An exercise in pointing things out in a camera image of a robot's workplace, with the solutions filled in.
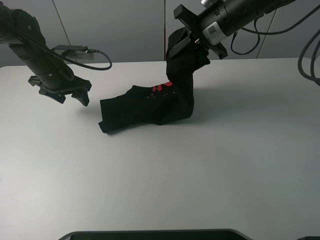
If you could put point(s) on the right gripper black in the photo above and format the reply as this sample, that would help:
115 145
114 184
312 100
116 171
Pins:
207 38

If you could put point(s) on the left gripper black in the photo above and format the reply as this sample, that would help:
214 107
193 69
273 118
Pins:
56 86

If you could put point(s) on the black printed t-shirt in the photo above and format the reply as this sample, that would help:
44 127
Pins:
160 104

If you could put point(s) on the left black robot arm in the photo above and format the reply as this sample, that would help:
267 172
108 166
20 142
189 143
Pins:
22 34

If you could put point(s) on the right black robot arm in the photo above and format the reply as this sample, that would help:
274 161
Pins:
219 20

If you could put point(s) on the dark monitor at table edge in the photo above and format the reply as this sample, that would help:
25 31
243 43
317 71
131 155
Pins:
191 234

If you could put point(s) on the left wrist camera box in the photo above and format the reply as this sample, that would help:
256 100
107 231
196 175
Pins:
74 52

